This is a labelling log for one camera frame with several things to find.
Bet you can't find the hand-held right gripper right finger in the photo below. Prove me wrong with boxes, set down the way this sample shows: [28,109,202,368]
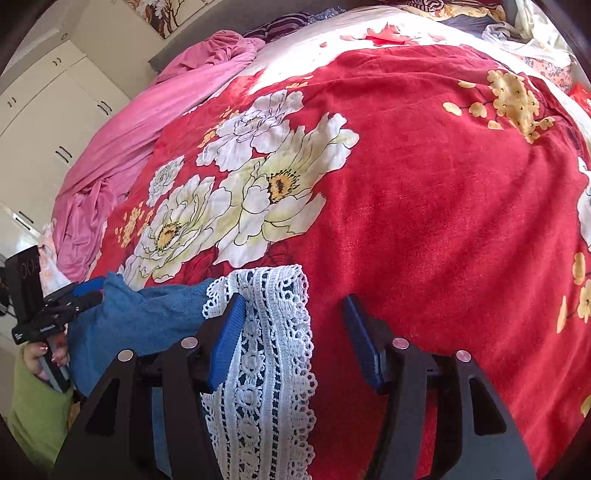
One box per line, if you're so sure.
[341,294,539,480]

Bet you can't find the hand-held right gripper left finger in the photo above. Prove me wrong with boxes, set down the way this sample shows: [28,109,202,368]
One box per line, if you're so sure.
[50,293,247,480]

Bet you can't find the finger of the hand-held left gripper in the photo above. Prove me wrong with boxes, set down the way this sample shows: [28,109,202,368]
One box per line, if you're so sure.
[42,291,104,325]
[45,276,106,302]

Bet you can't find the blue denim pants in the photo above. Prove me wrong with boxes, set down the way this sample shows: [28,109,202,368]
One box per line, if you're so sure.
[67,264,319,480]

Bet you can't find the person's left forearm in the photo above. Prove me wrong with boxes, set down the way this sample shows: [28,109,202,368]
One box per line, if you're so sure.
[6,355,75,468]

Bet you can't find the person's left hand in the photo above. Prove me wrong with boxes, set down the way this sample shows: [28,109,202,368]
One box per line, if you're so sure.
[21,336,71,383]

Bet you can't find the pale peach floral cloth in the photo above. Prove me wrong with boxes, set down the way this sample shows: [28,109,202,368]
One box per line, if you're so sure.
[37,220,71,302]

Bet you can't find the red floral blanket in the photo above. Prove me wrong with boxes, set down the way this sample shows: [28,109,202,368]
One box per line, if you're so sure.
[85,7,591,480]

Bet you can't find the white wardrobe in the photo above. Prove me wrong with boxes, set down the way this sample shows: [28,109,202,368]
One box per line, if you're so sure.
[0,39,132,259]

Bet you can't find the pink duvet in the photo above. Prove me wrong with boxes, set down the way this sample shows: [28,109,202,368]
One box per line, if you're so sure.
[52,30,266,284]

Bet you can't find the purple striped pillow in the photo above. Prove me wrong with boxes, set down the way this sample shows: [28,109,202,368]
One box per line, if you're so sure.
[242,13,315,40]

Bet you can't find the grey padded headboard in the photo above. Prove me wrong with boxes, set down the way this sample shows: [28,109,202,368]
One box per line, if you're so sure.
[148,0,352,75]

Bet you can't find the pile of folded clothes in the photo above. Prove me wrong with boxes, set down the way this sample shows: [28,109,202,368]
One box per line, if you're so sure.
[397,0,591,107]

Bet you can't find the flowering branch wall painting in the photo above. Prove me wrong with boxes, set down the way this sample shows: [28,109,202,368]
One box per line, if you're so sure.
[124,0,218,40]

